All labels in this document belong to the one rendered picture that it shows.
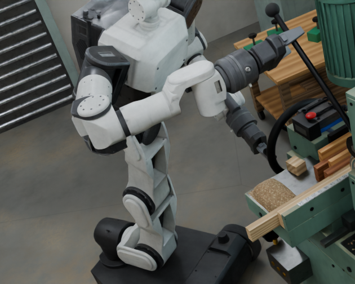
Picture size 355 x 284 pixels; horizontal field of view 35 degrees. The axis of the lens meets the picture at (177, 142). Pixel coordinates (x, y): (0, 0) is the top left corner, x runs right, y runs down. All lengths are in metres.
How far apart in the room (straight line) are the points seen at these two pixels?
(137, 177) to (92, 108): 0.85
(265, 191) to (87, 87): 0.55
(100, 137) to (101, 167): 2.32
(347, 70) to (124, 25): 0.66
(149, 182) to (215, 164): 1.24
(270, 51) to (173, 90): 0.25
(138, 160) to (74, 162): 1.85
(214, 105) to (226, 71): 0.08
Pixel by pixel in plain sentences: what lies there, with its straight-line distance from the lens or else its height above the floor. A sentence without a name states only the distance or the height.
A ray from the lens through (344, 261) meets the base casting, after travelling 1.60.
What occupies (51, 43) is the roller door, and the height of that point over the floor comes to 0.51.
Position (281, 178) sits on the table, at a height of 0.90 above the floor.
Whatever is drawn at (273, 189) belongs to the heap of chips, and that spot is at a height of 0.94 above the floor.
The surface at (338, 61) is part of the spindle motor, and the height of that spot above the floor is 1.27.
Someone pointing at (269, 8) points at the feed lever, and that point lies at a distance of 1.40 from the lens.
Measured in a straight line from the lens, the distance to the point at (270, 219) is 1.48.
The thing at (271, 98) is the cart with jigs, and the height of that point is 0.18.
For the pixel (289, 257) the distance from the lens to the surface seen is 1.82.
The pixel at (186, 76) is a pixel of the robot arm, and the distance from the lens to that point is 1.29.
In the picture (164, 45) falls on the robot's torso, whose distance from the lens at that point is 1.67.
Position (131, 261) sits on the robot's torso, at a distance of 2.51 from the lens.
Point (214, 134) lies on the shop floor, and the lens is 3.54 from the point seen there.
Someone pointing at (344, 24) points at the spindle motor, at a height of 1.37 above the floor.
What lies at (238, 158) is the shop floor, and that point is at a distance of 3.28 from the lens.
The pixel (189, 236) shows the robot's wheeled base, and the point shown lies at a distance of 2.65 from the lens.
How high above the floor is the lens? 1.95
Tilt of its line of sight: 33 degrees down
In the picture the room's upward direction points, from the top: 20 degrees counter-clockwise
